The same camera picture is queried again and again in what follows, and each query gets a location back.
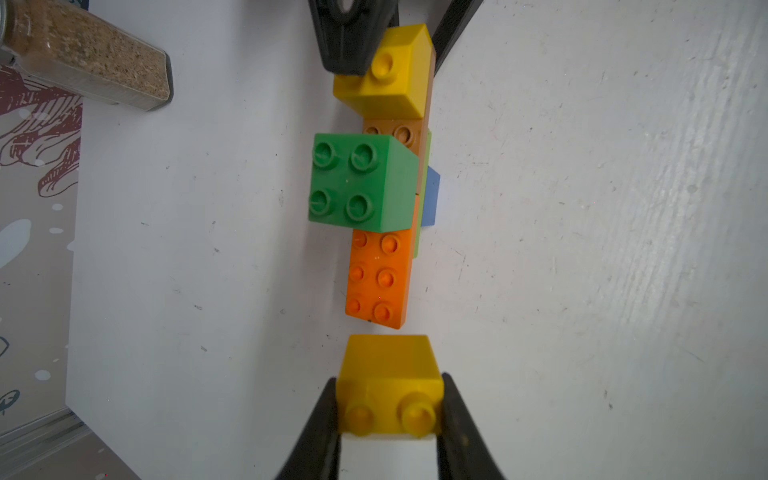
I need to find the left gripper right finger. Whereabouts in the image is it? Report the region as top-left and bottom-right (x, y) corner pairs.
(436, 373), (505, 480)

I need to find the lime green long brick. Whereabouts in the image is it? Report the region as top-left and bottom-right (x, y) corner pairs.
(413, 130), (432, 258)

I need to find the orange brick front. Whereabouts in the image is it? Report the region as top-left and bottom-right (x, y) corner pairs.
(345, 223), (416, 329)

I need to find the green square brick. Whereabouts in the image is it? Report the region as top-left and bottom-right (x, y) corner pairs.
(308, 133), (419, 233)

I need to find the glass spice shaker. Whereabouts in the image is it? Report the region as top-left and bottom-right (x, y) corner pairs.
(1, 1), (173, 111)

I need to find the blue square brick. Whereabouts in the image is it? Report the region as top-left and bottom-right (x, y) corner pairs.
(422, 167), (441, 227)

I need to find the brown brick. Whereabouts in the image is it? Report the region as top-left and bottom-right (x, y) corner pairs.
(362, 49), (436, 182)

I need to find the yellow brick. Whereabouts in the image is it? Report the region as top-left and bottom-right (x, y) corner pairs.
(333, 24), (433, 120)
(336, 335), (445, 438)

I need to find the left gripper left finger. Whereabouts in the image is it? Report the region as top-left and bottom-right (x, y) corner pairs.
(276, 377), (341, 480)

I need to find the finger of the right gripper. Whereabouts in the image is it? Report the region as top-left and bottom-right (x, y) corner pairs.
(432, 0), (483, 73)
(308, 0), (399, 76)

